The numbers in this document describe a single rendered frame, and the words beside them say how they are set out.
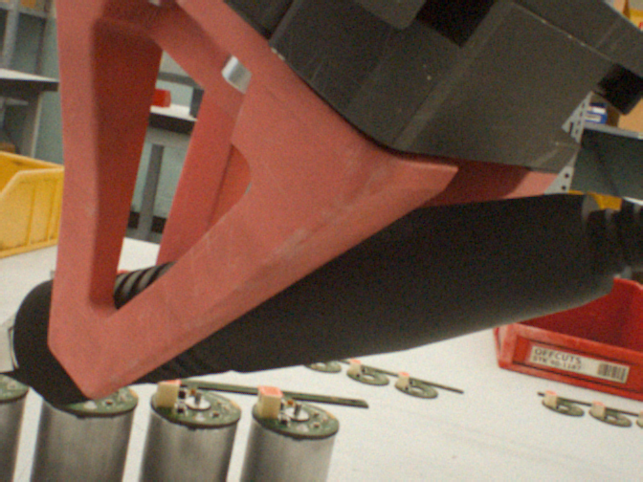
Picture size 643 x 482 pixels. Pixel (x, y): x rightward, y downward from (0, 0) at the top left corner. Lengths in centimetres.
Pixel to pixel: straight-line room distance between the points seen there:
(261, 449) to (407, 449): 18
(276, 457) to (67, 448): 5
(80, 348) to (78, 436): 8
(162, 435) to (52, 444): 3
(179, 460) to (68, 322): 9
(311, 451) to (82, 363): 10
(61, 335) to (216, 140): 5
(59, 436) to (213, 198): 9
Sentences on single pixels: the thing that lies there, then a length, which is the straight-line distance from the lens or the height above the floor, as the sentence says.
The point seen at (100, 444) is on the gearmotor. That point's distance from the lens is 24.
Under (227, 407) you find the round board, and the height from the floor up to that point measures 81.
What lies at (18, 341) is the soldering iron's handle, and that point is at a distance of 17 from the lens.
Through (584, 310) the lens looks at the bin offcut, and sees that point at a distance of 71.
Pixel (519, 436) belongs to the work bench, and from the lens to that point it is 48.
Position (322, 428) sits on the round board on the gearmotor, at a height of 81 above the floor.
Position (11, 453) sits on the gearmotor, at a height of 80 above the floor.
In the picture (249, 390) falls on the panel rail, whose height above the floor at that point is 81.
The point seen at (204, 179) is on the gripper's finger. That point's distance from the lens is 17.
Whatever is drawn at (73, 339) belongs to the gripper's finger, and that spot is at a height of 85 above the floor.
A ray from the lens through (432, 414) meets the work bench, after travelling 48.
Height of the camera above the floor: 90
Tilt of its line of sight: 9 degrees down
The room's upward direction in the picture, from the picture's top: 12 degrees clockwise
